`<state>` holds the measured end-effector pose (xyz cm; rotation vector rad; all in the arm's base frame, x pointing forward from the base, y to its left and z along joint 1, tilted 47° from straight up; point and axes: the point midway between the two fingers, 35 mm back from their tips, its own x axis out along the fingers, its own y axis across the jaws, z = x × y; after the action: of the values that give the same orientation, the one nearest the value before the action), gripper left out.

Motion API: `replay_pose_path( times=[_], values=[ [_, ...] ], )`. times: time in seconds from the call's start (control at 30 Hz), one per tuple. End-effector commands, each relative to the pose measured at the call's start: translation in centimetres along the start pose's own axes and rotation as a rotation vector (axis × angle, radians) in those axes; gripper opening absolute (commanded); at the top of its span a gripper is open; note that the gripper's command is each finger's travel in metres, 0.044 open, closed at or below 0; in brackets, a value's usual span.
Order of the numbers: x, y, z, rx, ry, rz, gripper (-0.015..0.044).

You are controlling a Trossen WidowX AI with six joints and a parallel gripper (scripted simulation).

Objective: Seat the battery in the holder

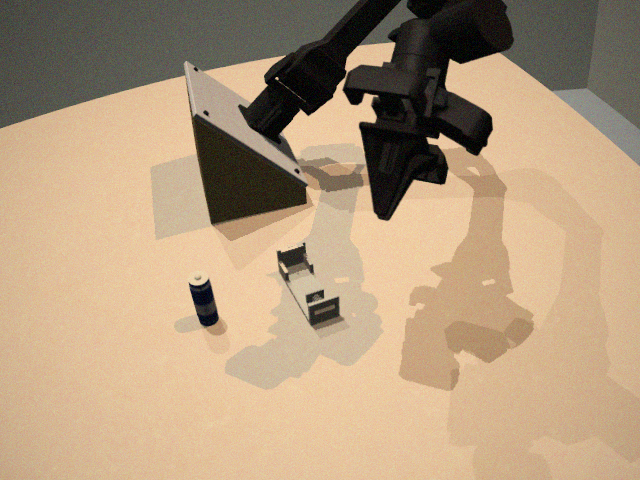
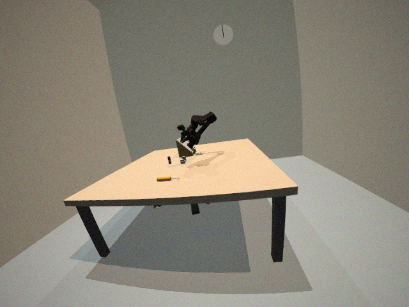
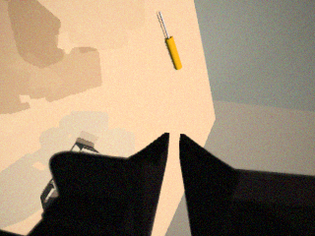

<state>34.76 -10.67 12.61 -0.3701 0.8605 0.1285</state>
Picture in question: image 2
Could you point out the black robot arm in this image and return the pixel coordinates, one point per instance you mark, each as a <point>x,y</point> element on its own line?
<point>195,120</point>

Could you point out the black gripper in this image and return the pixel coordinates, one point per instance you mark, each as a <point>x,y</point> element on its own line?
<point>185,133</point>

